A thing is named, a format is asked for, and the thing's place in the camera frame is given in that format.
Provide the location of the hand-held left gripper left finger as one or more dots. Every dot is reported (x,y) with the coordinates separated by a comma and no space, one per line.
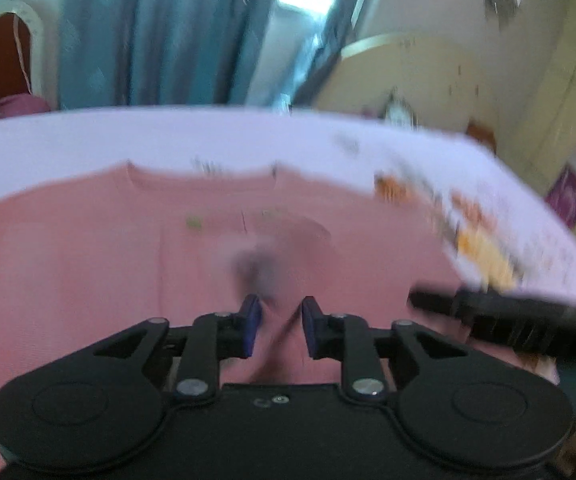
(250,326)

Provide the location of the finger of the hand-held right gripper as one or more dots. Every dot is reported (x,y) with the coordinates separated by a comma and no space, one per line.
(435,302)

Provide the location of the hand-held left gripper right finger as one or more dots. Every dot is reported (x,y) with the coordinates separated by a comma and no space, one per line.
(311,329)

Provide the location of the pink knit sweater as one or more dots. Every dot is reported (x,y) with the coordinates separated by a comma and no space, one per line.
(118,270)

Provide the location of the floral bed sheet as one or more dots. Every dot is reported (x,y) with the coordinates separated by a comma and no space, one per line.
(418,160)

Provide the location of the small ornate ornament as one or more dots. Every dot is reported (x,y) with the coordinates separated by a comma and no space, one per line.
(398,109)

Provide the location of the blue curtain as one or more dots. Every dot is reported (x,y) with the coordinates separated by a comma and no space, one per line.
(168,35)

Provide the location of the purple cloth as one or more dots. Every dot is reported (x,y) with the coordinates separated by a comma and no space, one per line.
(20,105)

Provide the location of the red and white headboard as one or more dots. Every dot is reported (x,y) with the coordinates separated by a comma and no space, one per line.
(3,55)

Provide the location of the purple wall poster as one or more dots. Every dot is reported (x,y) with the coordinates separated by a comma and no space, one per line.
(570,195)

